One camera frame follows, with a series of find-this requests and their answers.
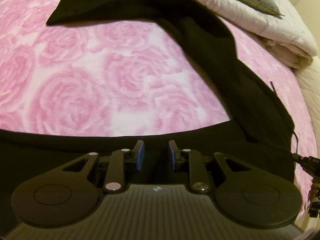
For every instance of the pink rose-print blanket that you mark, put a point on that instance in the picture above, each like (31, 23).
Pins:
(100, 80)

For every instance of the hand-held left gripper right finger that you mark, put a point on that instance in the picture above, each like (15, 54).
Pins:
(172, 155)

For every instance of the cream mattress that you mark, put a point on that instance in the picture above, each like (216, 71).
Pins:
(312, 92)

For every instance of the white quilted comforter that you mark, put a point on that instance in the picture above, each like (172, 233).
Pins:
(250, 20)

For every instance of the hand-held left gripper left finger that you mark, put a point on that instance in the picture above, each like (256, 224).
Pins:
(140, 155)

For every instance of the black pants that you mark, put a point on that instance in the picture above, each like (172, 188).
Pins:
(212, 55)

